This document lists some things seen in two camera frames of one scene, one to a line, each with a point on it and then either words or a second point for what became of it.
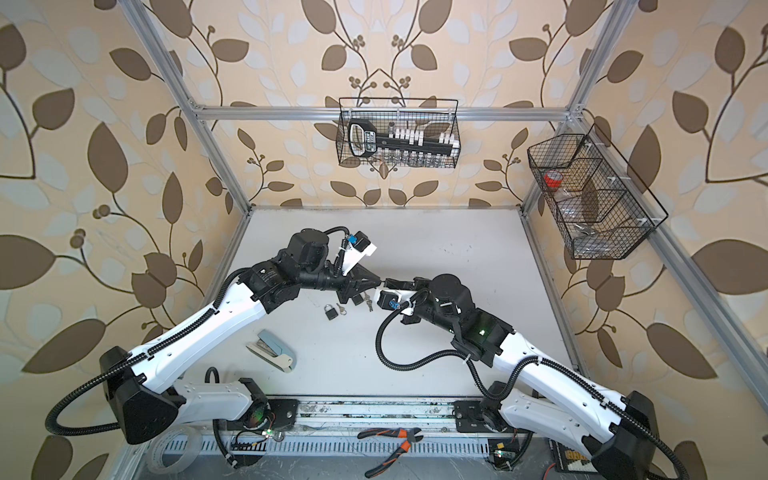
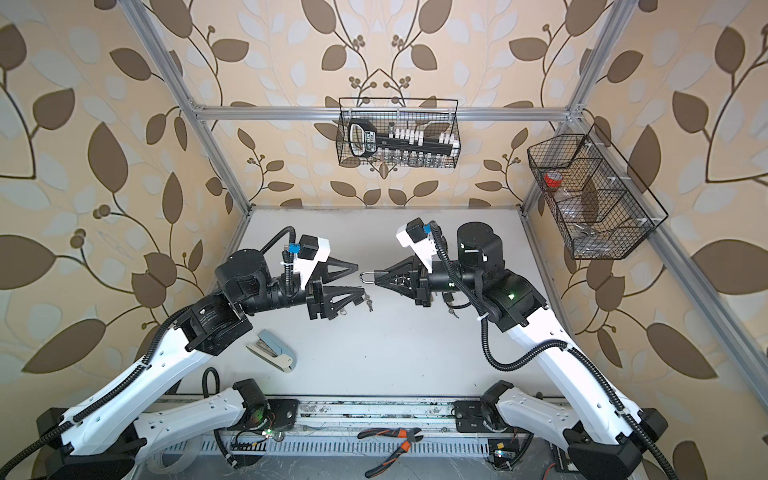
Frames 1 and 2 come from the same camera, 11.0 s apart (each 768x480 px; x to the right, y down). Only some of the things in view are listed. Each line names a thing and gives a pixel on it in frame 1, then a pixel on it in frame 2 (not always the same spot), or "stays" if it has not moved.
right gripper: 408,284 to 421,292
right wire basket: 603,209 stays
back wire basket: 398,133 stays
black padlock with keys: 357,299 stays
